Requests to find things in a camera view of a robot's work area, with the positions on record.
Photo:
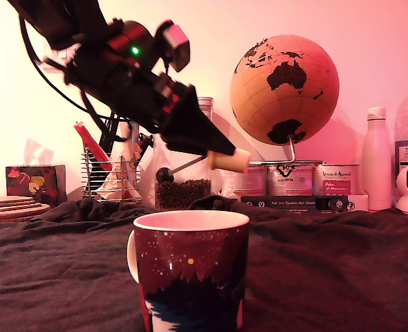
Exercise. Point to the tin can with script lettering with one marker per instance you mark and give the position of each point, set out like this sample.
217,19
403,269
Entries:
335,180

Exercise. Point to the dark flat printed box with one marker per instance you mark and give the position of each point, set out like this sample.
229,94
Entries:
287,204

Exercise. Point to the floral tissue box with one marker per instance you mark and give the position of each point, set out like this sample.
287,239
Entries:
34,183

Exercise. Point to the dark metal opener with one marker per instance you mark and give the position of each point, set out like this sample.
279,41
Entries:
145,145

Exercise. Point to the black straw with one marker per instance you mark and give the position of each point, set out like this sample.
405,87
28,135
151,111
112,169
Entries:
111,141
104,143

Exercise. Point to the white insulated bottle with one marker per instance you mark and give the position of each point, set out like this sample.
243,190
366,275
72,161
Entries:
377,166

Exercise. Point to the white paper sachet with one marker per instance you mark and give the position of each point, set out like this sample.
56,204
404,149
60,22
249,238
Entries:
127,148

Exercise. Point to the cork coaster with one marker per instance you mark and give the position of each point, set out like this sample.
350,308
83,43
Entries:
7,199
17,205

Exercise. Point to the black coffee scoop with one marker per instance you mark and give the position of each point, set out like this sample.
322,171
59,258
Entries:
165,175

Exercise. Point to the red paper packet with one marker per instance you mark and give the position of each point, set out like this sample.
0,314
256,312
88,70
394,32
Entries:
93,148

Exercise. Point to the tin can with text label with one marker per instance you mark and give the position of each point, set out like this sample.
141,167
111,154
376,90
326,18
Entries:
243,183

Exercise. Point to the white tissue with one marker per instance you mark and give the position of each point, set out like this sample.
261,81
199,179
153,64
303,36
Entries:
38,154

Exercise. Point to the clear jar with white lid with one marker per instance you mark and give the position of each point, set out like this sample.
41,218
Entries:
198,173

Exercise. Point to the tin can with black logo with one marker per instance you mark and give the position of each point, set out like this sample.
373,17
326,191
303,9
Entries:
290,181

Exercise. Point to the round cork trivet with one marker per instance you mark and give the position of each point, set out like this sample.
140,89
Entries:
17,215

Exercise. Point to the roasted coffee beans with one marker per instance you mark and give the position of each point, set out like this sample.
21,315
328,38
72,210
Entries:
183,193

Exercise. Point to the blue tipped sachet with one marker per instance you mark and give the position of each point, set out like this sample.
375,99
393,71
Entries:
135,136

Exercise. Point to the white wall switch plate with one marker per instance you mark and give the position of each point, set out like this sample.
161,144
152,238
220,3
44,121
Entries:
53,55

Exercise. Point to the dark table cloth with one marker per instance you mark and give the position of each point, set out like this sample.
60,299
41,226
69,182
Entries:
328,269

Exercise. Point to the starry night print mug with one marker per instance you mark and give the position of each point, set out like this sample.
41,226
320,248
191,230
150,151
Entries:
190,276

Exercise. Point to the cork globe on metal stand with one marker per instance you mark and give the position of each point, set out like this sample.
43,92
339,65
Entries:
283,103

